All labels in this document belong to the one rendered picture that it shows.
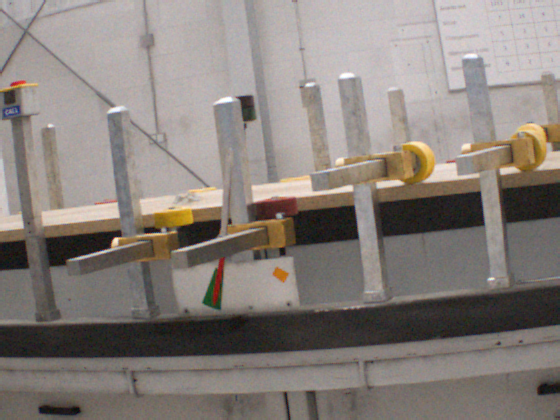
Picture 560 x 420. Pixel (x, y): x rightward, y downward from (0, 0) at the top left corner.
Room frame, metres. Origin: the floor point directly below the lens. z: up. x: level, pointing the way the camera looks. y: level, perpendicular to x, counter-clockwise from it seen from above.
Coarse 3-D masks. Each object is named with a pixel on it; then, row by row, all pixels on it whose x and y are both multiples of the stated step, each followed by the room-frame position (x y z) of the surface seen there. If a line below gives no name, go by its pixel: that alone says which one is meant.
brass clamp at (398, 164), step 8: (384, 152) 2.44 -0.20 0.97; (392, 152) 2.38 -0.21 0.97; (400, 152) 2.38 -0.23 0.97; (408, 152) 2.41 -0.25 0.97; (336, 160) 2.44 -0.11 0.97; (344, 160) 2.42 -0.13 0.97; (352, 160) 2.42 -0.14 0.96; (360, 160) 2.41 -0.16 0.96; (368, 160) 2.40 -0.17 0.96; (392, 160) 2.38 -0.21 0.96; (400, 160) 2.38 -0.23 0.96; (408, 160) 2.41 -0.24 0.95; (392, 168) 2.39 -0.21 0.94; (400, 168) 2.38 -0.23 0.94; (408, 168) 2.40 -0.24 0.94; (384, 176) 2.39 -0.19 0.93; (392, 176) 2.39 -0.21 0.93; (400, 176) 2.38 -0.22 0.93; (408, 176) 2.39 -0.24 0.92; (352, 184) 2.42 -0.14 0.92
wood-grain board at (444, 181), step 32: (256, 192) 3.12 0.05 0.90; (288, 192) 2.90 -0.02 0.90; (320, 192) 2.71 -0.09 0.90; (352, 192) 2.60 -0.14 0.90; (384, 192) 2.57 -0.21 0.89; (416, 192) 2.55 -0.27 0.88; (448, 192) 2.52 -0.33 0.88; (0, 224) 3.33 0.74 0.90; (64, 224) 2.88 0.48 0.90; (96, 224) 2.85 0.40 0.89
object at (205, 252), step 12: (264, 228) 2.49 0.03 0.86; (216, 240) 2.33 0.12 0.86; (228, 240) 2.35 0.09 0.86; (240, 240) 2.39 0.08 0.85; (252, 240) 2.43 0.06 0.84; (264, 240) 2.48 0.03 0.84; (180, 252) 2.20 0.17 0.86; (192, 252) 2.22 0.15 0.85; (204, 252) 2.26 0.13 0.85; (216, 252) 2.30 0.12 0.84; (228, 252) 2.34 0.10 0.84; (180, 264) 2.20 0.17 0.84; (192, 264) 2.21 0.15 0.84
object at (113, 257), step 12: (180, 240) 2.70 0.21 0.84; (108, 252) 2.44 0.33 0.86; (120, 252) 2.48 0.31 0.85; (132, 252) 2.52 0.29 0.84; (144, 252) 2.56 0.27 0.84; (72, 264) 2.34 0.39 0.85; (84, 264) 2.35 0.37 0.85; (96, 264) 2.39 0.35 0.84; (108, 264) 2.43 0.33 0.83; (120, 264) 2.48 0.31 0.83
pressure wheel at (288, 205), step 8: (264, 200) 2.56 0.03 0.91; (272, 200) 2.55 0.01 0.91; (280, 200) 2.54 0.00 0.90; (288, 200) 2.55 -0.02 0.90; (296, 200) 2.57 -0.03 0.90; (256, 208) 2.57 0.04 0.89; (264, 208) 2.55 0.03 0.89; (272, 208) 2.54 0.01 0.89; (280, 208) 2.54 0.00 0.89; (288, 208) 2.55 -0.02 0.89; (296, 208) 2.57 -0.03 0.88; (264, 216) 2.55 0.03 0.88; (272, 216) 2.54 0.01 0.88; (280, 248) 2.58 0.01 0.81
